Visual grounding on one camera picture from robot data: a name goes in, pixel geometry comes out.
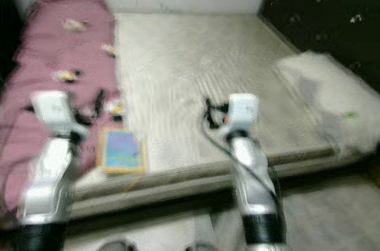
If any colourful yellow-edged picture book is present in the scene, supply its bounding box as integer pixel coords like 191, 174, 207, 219
96, 128, 149, 174

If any grey quilted mattress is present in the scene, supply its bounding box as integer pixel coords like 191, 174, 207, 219
71, 14, 363, 219

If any pink blanket with penguin prints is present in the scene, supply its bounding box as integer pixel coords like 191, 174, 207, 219
0, 0, 125, 228

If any white pillow with tree print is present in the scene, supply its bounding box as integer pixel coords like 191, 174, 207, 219
276, 51, 380, 154

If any grey left robot leg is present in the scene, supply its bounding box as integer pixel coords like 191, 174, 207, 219
104, 239, 137, 251

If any grey robot leg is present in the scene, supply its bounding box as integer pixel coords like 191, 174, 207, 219
104, 239, 137, 251
187, 242, 217, 251

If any grey right robot leg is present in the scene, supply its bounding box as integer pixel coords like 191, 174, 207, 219
187, 242, 217, 251

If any dark tufted headboard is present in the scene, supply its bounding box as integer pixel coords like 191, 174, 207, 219
258, 0, 380, 94

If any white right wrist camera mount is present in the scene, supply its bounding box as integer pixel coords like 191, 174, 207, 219
223, 93, 260, 136

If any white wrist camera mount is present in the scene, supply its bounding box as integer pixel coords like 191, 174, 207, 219
31, 90, 78, 139
223, 93, 260, 136

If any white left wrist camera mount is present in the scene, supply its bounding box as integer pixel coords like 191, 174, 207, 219
31, 90, 78, 139

